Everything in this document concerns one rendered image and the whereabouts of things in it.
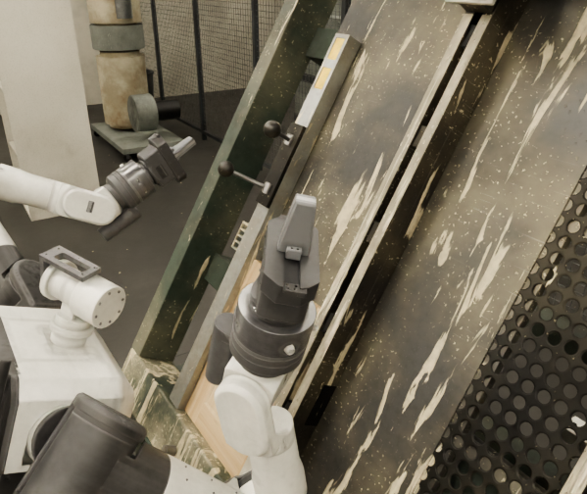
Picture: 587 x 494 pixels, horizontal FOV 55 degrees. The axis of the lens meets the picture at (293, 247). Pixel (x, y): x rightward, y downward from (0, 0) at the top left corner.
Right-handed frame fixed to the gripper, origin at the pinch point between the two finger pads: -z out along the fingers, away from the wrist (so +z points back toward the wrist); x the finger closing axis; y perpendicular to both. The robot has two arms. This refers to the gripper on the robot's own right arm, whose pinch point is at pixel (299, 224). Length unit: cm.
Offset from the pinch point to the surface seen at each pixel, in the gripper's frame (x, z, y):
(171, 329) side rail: 65, 85, -18
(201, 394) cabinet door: 40, 79, -7
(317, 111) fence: 73, 18, 7
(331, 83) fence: 76, 12, 9
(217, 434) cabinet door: 30, 78, -2
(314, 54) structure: 99, 13, 6
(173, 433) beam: 34, 86, -11
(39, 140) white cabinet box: 358, 204, -167
